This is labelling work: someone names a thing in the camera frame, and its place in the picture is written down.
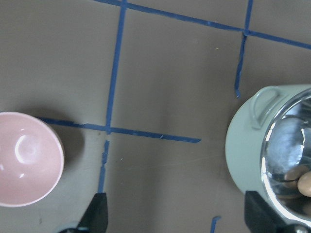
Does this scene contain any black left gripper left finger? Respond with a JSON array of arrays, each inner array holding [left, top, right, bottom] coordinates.
[[57, 193, 108, 233]]

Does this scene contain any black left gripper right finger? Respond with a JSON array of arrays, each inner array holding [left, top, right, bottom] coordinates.
[[244, 191, 311, 233]]

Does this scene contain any brown egg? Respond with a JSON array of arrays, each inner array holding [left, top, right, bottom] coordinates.
[[297, 171, 311, 197]]

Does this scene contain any pale green cooking pot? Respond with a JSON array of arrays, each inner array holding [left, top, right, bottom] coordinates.
[[225, 84, 311, 228]]

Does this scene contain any pink bowl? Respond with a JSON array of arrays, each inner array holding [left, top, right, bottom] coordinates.
[[0, 112, 65, 208]]

